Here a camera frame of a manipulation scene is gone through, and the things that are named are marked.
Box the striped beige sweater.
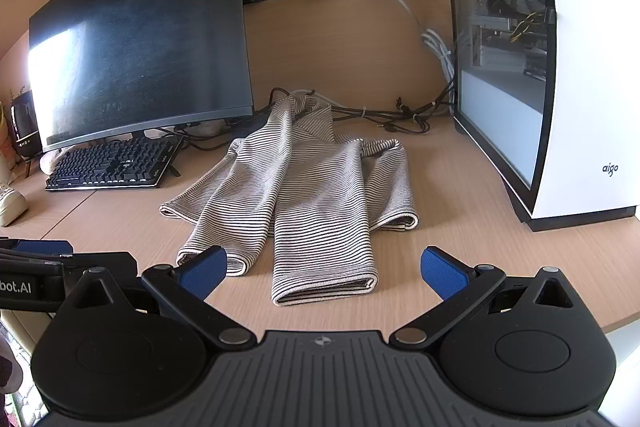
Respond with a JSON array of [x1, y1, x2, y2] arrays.
[[160, 94, 419, 306]]

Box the black mechanical keyboard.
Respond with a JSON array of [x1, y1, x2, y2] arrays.
[[46, 138, 182, 192]]

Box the small retro black device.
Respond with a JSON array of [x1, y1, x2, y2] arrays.
[[10, 91, 42, 158]]

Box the black curved monitor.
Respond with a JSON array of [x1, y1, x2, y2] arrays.
[[28, 0, 254, 150]]

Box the white glass PC case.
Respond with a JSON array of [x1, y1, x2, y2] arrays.
[[450, 0, 639, 231]]

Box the white power cable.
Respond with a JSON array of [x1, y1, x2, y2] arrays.
[[369, 0, 458, 84]]

